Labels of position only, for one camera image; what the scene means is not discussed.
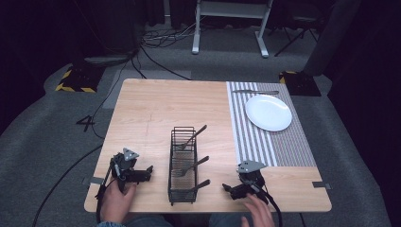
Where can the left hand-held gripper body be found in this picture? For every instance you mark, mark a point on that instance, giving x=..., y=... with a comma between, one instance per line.
x=123, y=164

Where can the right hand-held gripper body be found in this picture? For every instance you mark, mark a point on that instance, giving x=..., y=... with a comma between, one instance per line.
x=252, y=178

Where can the person's right hand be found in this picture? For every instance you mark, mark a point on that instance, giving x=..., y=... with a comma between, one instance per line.
x=259, y=213

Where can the person's left hand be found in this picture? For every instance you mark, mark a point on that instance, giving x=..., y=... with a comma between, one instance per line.
x=116, y=201

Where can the grey striped placemat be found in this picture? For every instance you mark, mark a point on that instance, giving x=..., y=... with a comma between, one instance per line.
x=252, y=148

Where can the grey tape piece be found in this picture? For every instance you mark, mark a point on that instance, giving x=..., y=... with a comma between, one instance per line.
x=94, y=180
x=321, y=185

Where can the metal fork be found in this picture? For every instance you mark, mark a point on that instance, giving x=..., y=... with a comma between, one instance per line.
x=192, y=166

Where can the person's legs in jeans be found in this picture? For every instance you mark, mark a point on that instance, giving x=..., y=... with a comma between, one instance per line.
x=189, y=221

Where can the utensils in rack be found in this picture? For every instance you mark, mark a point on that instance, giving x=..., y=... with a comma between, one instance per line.
x=193, y=138

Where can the white round plate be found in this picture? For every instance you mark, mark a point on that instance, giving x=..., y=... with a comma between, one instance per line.
x=268, y=113

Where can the metal table knife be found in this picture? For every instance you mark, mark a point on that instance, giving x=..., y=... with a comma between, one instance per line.
x=255, y=92

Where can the black yellow striped floor base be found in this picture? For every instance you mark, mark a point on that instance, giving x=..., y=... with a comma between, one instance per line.
x=301, y=83
x=80, y=80

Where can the black tripod stand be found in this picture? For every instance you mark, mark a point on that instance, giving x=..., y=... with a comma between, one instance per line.
x=298, y=34

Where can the white metal desk frame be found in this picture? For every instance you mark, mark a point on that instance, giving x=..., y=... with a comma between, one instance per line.
x=231, y=9

